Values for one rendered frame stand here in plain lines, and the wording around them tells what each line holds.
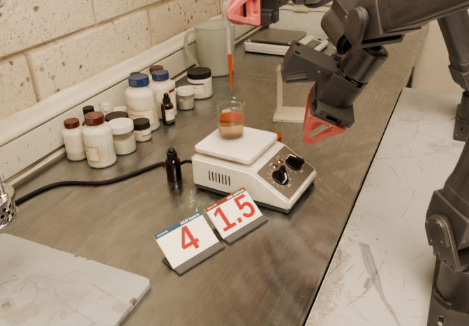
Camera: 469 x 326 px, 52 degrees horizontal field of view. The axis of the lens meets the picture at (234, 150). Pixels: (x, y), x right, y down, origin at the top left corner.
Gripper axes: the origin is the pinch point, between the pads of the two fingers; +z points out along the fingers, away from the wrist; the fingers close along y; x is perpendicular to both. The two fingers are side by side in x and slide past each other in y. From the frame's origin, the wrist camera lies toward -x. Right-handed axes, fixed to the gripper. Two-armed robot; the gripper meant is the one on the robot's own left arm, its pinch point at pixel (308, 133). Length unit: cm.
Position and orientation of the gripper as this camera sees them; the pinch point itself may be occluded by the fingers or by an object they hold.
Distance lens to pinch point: 86.4
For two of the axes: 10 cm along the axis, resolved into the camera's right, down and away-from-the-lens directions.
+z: -4.0, 6.5, 6.5
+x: 9.1, 3.6, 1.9
